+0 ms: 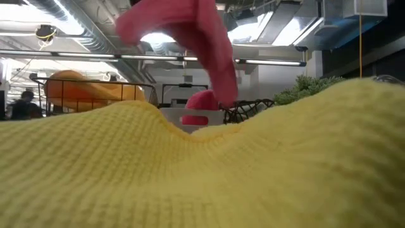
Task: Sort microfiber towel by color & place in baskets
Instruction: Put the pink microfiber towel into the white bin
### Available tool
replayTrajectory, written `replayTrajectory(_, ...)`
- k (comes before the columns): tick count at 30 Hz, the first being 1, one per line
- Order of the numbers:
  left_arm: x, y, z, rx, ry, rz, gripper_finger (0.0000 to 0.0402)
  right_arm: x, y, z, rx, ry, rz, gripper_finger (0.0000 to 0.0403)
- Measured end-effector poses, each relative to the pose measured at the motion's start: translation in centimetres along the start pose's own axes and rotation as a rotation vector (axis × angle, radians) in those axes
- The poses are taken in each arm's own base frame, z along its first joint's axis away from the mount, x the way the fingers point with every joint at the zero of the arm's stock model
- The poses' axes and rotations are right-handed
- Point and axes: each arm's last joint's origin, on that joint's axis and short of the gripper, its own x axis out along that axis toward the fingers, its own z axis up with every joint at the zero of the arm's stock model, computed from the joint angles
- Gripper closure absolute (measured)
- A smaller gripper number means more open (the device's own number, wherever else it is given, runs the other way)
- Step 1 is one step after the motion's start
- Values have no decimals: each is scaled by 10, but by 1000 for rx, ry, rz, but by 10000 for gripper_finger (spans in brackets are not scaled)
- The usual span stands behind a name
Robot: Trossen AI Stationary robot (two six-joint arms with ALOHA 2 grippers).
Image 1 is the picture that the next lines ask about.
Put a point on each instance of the yellow microfiber towel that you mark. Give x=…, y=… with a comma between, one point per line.
x=190, y=174

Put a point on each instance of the black mesh basket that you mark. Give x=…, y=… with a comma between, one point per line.
x=231, y=117

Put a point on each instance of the white plastic basket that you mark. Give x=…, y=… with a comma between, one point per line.
x=171, y=115

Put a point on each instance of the long linear ceiling light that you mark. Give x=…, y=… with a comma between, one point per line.
x=85, y=55
x=272, y=62

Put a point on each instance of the bright ceiling light panel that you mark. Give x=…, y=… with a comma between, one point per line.
x=158, y=38

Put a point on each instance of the green plant in patterned pot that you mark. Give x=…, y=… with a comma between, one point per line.
x=303, y=88

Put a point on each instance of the black round ceiling device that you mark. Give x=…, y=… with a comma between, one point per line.
x=46, y=31

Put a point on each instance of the person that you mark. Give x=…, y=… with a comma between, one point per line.
x=23, y=109

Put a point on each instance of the black rectangular frame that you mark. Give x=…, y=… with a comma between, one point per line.
x=185, y=85

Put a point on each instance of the small grey wall box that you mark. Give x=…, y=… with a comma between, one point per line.
x=188, y=79

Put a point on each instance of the rectangular silver air duct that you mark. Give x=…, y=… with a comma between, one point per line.
x=284, y=19

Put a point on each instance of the corrugated silver air duct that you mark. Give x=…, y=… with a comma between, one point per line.
x=91, y=41

